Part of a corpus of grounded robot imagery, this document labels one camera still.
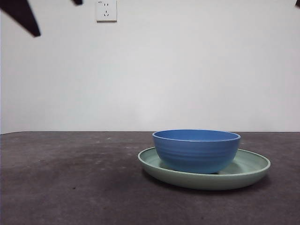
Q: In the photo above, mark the white wall socket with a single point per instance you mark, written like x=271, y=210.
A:
x=106, y=11

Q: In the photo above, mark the blue bowl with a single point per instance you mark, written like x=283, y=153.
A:
x=194, y=154

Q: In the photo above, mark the green round plate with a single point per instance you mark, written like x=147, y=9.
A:
x=211, y=181

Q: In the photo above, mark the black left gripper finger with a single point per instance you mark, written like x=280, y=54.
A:
x=77, y=2
x=21, y=14

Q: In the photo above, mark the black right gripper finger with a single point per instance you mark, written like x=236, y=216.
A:
x=297, y=2

